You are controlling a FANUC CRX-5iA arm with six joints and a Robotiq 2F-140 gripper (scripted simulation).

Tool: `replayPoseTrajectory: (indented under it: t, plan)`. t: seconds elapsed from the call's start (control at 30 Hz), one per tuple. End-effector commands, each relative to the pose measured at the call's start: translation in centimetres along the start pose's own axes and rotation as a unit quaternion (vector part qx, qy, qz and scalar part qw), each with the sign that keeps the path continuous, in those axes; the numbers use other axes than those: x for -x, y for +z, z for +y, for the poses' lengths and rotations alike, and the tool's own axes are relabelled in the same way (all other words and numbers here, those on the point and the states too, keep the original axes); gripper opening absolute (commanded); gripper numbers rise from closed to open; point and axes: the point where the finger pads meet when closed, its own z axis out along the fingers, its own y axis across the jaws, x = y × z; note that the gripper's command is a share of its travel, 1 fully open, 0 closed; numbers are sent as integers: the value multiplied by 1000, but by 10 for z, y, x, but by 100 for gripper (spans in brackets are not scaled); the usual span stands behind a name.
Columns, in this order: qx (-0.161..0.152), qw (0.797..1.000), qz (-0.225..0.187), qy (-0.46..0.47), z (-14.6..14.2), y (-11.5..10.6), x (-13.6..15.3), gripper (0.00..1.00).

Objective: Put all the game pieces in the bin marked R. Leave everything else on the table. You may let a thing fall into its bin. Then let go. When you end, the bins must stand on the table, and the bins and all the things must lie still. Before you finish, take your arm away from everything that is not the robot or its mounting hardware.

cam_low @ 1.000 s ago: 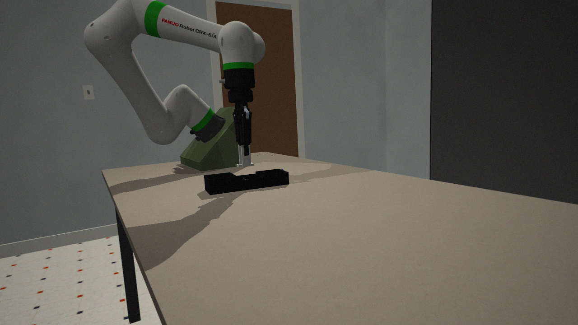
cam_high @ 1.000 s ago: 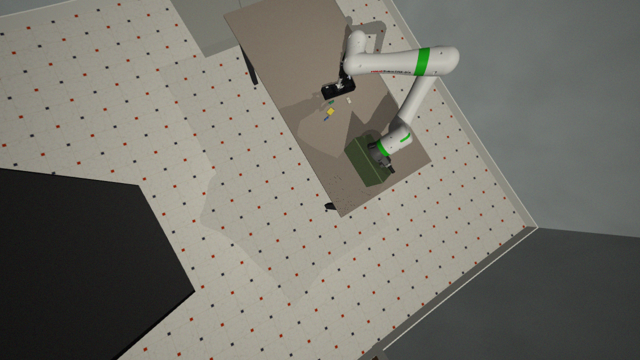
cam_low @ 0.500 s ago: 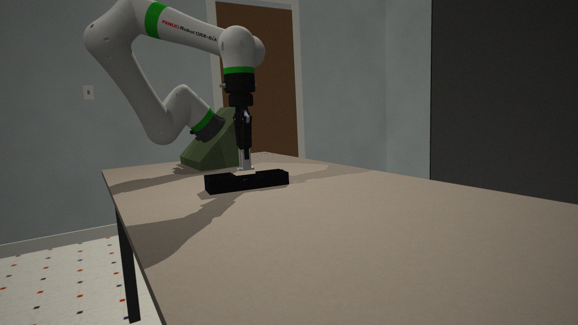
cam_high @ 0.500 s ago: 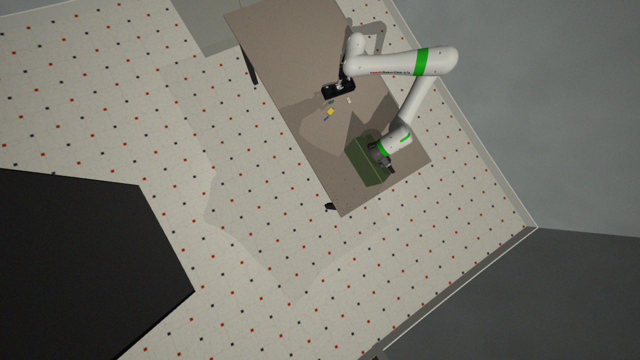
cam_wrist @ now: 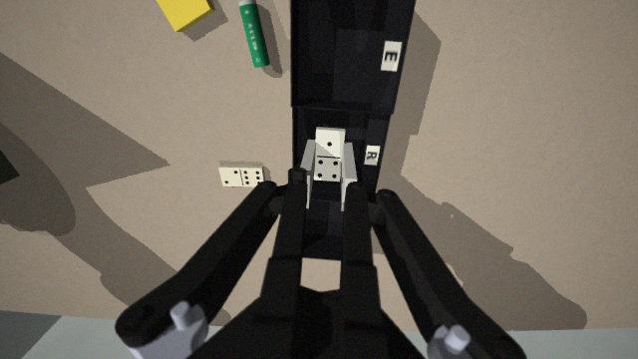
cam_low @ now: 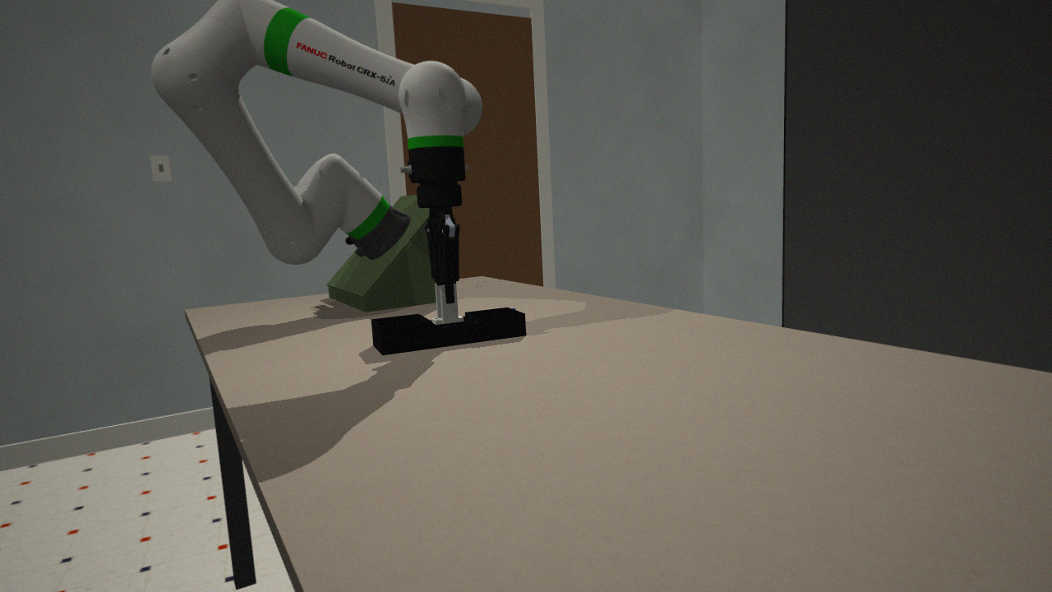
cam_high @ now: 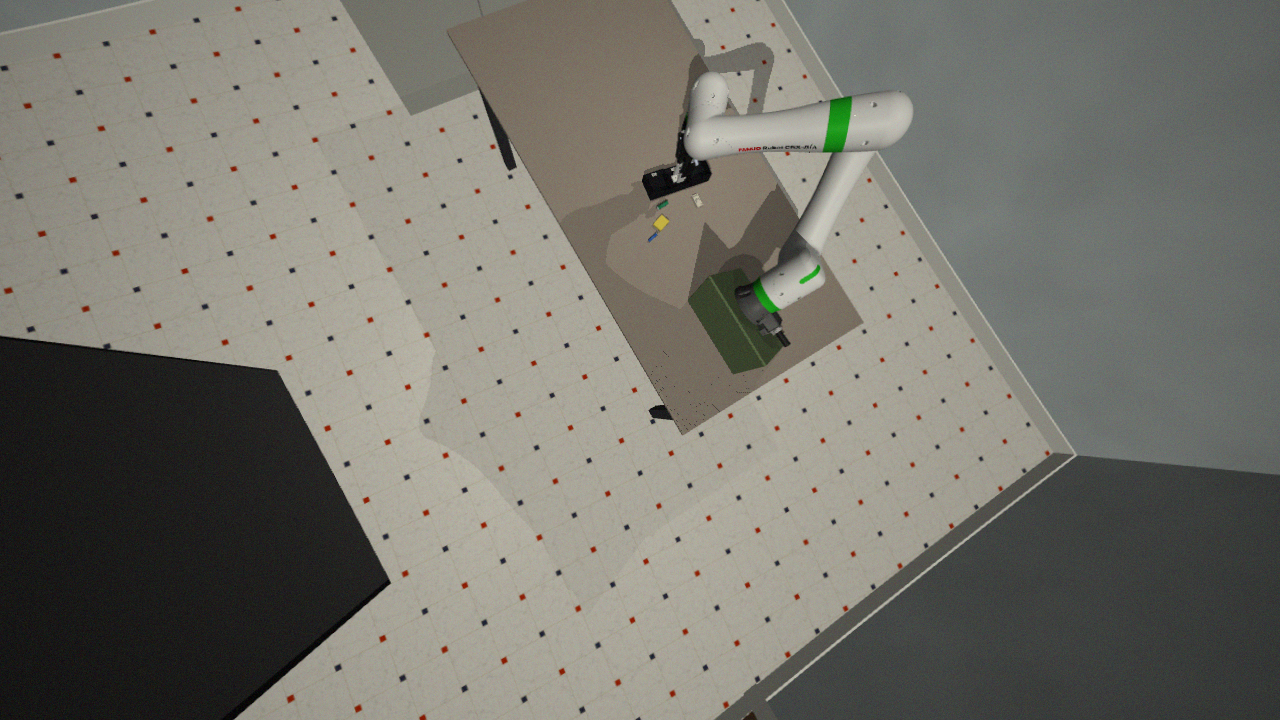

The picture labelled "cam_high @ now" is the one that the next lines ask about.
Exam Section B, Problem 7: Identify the black three-compartment bin rack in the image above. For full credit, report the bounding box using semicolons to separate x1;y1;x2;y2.
643;160;710;201

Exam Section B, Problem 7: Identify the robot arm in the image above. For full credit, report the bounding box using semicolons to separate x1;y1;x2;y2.
681;70;913;347

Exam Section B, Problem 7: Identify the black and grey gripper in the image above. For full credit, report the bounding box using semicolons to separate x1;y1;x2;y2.
673;132;700;183

